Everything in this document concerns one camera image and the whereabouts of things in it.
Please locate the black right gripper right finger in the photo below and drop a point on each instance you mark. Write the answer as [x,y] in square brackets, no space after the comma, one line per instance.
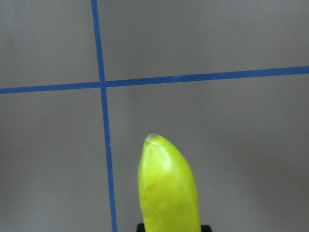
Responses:
[205,228]

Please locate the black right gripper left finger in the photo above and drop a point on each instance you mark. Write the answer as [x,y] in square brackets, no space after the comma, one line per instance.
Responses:
[140,227]

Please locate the yellow banana curved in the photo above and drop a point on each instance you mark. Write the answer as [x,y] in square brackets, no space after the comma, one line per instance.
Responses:
[167,188]

